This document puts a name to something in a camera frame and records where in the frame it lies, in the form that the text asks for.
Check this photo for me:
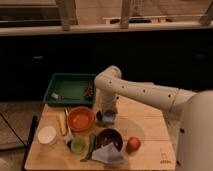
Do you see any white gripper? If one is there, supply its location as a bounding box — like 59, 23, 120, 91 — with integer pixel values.
100, 96, 117, 113

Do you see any blue sponge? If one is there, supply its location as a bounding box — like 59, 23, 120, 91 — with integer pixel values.
102, 113, 115, 124

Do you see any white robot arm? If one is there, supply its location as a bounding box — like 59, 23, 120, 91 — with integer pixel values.
94, 65, 213, 171

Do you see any green cup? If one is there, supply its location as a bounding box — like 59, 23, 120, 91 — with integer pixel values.
71, 136, 86, 154

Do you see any red grapes bunch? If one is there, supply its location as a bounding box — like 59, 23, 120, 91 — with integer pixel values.
84, 85, 94, 100

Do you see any orange bowl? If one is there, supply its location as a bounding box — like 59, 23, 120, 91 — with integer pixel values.
67, 106, 95, 132

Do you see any dark brown bowl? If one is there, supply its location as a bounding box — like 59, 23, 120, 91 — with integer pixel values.
96, 128, 123, 151

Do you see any green cucumber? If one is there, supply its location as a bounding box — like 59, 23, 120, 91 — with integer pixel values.
80, 133, 96, 162

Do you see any green plastic tray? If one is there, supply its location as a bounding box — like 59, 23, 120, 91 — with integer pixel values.
43, 73, 96, 107

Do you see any yellow banana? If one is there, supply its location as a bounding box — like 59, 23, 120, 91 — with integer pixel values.
59, 113, 67, 136

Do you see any silver spoon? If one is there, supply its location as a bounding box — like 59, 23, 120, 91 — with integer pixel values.
51, 93, 79, 100

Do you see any orange fruit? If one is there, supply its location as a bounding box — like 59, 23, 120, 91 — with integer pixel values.
126, 137, 141, 152

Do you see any grey cloth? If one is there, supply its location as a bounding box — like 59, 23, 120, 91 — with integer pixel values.
92, 143, 124, 164

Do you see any white brush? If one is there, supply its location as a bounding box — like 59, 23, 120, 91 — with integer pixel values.
64, 108, 73, 144

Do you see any white round container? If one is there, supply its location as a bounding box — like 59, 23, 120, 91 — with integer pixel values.
37, 126, 57, 145

